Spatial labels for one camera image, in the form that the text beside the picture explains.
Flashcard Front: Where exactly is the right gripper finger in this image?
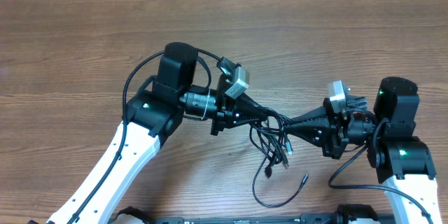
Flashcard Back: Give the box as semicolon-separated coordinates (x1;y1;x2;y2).
284;121;331;147
289;106;328;124

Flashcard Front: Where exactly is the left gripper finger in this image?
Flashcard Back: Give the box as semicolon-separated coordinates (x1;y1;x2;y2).
235;93;271;118
231;113;267;127

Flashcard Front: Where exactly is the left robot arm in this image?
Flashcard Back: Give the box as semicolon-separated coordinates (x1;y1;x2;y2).
48;42;267;223

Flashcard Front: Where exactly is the black usb cable bundle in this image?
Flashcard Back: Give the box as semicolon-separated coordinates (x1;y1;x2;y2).
248;107;310;209

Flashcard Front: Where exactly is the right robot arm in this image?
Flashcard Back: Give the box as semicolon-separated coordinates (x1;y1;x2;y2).
283;77;442;223

